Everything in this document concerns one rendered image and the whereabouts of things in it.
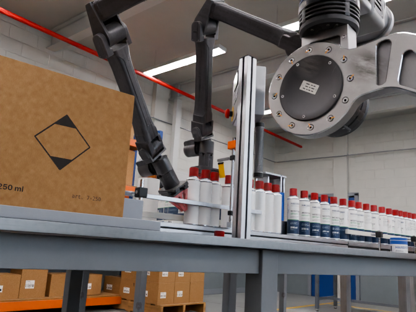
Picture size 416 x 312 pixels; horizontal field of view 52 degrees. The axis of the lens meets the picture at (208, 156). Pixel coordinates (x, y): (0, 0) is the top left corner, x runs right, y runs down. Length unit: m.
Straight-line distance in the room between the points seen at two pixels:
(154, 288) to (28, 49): 3.56
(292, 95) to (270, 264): 0.46
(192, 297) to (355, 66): 5.12
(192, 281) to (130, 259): 4.90
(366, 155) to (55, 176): 8.90
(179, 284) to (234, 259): 4.56
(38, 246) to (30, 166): 0.14
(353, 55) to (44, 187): 0.64
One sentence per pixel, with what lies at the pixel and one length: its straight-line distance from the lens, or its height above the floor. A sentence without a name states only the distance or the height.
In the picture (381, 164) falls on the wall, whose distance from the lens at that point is 9.39.
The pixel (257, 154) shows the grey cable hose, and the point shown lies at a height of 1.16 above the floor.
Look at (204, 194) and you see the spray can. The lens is 1.53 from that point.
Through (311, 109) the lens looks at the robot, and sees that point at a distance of 0.89.
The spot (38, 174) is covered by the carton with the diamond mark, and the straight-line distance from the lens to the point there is 0.85.
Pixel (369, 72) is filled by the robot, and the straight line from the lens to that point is 0.87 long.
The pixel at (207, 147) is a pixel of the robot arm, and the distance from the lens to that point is 1.64.
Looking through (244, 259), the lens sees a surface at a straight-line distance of 1.09.
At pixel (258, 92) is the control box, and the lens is 1.59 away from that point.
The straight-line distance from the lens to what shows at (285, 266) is 1.21.
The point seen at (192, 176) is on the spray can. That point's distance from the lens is 1.52.
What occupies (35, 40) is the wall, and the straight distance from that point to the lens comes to 6.52.
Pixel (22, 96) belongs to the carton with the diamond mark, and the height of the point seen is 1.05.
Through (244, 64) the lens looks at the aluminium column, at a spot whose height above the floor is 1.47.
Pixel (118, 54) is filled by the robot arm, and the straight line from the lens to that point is 1.28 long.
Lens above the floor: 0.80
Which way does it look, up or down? 13 degrees up
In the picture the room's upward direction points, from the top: 3 degrees clockwise
